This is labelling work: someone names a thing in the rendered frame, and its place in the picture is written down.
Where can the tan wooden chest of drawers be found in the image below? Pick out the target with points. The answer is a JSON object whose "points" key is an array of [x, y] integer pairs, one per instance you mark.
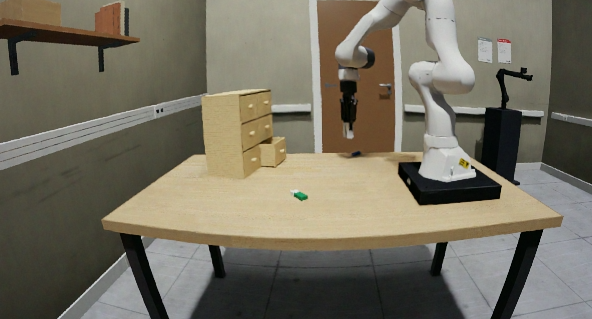
{"points": [[222, 134]]}

